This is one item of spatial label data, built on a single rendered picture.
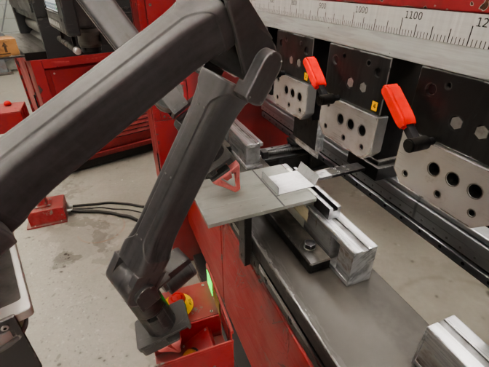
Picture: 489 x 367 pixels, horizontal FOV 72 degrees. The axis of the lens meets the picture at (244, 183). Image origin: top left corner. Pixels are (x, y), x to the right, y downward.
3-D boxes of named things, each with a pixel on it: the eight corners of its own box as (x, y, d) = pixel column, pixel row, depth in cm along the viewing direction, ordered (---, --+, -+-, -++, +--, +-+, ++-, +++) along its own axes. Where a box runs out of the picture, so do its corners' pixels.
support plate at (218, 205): (187, 186, 84) (186, 183, 83) (280, 167, 92) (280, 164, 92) (208, 229, 69) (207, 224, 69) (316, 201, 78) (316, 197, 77)
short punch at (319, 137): (292, 143, 85) (295, 106, 80) (299, 141, 85) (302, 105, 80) (313, 159, 77) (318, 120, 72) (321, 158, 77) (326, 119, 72)
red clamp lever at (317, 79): (303, 54, 59) (322, 102, 56) (322, 53, 60) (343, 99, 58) (299, 61, 61) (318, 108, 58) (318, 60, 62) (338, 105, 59)
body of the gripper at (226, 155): (220, 143, 77) (204, 118, 73) (236, 162, 69) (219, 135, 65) (198, 159, 77) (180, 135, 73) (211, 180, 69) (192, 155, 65)
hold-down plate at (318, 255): (254, 203, 97) (254, 194, 96) (271, 199, 99) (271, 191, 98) (309, 274, 74) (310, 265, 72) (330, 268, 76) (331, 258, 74)
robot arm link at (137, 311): (114, 288, 58) (129, 306, 54) (148, 263, 61) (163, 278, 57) (132, 311, 62) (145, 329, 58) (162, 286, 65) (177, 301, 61)
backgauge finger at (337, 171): (300, 171, 91) (302, 155, 89) (376, 155, 100) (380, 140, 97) (326, 194, 82) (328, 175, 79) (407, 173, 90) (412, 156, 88)
